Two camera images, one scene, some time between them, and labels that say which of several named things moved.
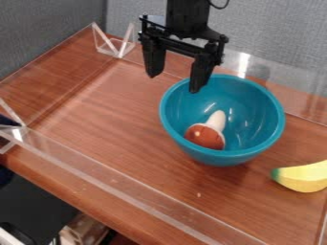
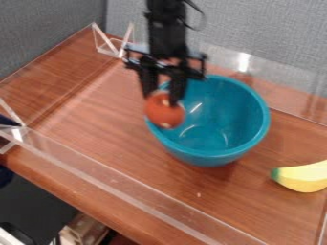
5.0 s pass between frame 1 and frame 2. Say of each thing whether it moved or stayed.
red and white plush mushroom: moved
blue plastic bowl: moved
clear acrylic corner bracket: stayed
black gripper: moved
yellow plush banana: stayed
